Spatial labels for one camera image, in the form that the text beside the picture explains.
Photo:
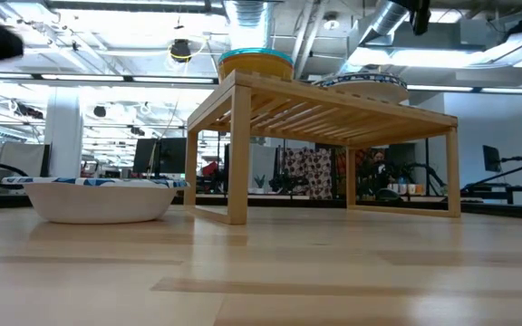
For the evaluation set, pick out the slatted wooden shelf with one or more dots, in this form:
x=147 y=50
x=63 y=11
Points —
x=240 y=149

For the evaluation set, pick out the orange cup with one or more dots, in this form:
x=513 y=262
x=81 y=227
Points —
x=420 y=188

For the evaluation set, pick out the black computer monitor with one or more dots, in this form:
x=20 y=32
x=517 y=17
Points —
x=145 y=156
x=173 y=155

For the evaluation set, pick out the person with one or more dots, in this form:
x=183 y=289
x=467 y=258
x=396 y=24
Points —
x=379 y=169

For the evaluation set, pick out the blue patterned white bowl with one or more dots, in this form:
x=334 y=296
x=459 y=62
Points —
x=360 y=78
x=370 y=94
x=98 y=204

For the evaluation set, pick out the dotted patterned cloth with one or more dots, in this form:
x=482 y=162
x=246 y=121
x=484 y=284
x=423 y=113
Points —
x=308 y=172

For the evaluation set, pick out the small potted plant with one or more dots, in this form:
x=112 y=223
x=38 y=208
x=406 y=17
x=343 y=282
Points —
x=259 y=183

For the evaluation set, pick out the teal plastic bowl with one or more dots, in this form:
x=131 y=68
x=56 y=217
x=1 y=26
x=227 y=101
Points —
x=256 y=51

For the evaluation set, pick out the black metal table frame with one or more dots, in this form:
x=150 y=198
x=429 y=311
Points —
x=288 y=202

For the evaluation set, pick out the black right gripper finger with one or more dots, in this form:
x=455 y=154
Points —
x=422 y=22

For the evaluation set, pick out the black round ceiling fixture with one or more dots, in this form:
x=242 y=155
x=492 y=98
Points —
x=180 y=50

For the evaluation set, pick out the black monitor on stand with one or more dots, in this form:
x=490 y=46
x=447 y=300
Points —
x=491 y=158

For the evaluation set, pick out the white round pillar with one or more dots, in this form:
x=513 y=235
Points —
x=64 y=136

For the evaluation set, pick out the orange plastic bowl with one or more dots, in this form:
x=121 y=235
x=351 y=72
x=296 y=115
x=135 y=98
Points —
x=256 y=70

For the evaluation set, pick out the white cup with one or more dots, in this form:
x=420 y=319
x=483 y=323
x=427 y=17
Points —
x=411 y=188

